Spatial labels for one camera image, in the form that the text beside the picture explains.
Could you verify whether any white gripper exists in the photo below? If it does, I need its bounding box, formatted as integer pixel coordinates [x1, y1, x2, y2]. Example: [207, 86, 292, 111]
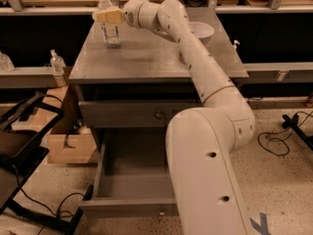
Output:
[92, 0, 160, 28]

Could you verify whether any clear plastic water bottle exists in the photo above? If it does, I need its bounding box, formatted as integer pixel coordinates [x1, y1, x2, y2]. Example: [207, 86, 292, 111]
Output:
[98, 0, 120, 48]

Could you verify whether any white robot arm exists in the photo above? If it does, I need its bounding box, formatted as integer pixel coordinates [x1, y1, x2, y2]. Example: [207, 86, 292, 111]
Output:
[93, 0, 255, 235]

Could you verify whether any clear sanitizer pump bottle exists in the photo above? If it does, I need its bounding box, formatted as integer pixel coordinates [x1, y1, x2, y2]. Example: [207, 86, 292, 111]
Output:
[50, 50, 67, 87]

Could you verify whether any grey wooden drawer cabinet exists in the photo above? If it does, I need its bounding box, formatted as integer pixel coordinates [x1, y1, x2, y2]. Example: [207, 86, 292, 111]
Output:
[68, 6, 249, 165]

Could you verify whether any grey top drawer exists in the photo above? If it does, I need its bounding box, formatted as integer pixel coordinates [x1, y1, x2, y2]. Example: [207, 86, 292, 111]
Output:
[79, 101, 201, 128]

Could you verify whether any grey open middle drawer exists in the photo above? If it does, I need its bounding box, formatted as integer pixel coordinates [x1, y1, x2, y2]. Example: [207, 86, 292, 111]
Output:
[80, 127, 178, 218]

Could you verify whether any white ceramic bowl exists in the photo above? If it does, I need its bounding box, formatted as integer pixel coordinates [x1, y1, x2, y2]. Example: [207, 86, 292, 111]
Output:
[190, 22, 214, 45]

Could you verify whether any cardboard box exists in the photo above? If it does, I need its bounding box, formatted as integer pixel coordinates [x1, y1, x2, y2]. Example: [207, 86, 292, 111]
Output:
[30, 67, 101, 165]

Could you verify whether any black metal cart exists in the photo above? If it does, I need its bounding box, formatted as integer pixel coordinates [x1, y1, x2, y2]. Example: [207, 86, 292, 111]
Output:
[0, 92, 83, 235]

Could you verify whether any black stand base right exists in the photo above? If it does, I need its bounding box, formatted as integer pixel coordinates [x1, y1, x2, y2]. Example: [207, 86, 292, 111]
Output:
[282, 114, 313, 151]

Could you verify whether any black floor cable left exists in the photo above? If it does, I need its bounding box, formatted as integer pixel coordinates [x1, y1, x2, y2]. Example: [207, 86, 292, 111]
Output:
[14, 166, 86, 235]

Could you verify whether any black floor cable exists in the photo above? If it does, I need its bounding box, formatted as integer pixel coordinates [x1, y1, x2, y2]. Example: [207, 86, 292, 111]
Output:
[256, 110, 313, 158]
[14, 166, 86, 235]

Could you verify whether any black floor cable right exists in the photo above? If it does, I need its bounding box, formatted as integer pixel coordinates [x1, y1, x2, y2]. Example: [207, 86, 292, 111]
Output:
[256, 110, 313, 158]

